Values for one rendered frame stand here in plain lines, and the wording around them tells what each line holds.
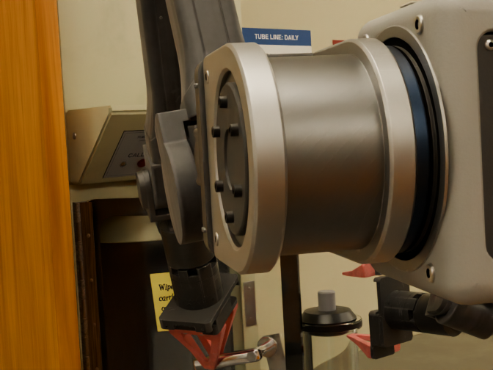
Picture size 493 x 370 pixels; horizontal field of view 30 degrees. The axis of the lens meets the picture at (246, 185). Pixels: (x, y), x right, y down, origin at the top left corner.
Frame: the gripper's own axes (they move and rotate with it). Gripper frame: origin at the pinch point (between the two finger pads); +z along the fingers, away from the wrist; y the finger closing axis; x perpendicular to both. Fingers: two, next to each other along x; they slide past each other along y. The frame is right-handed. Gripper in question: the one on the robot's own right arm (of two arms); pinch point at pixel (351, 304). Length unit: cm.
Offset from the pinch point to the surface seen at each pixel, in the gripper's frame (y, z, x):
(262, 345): 1.0, -13.3, 30.0
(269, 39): 49, 53, -36
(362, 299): -13, 55, -62
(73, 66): 38, 12, 39
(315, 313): -1.3, 5.0, 2.8
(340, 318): -2.1, 1.4, 1.1
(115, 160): 24.8, 6.2, 36.6
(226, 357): 0.2, -11.5, 34.4
